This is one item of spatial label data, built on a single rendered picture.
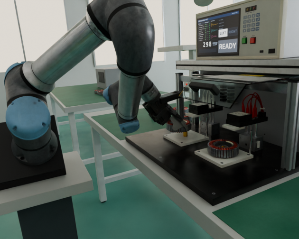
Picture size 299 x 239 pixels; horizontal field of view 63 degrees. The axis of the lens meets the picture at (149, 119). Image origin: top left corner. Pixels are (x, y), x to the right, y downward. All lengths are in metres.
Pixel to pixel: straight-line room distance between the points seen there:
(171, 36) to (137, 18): 5.73
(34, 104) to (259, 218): 0.68
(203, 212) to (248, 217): 0.11
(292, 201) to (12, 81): 0.88
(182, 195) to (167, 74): 5.61
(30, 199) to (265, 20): 0.96
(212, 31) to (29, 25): 4.57
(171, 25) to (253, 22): 5.43
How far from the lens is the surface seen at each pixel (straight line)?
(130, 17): 0.62
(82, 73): 5.49
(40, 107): 0.79
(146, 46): 0.62
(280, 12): 0.93
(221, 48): 1.09
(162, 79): 6.20
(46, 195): 0.89
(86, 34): 0.72
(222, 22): 1.10
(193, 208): 0.73
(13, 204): 0.90
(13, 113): 0.79
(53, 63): 0.79
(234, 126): 0.95
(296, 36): 0.99
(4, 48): 5.38
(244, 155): 0.96
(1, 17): 5.43
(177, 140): 1.09
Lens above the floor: 1.15
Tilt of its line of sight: 15 degrees down
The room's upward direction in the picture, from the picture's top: 3 degrees counter-clockwise
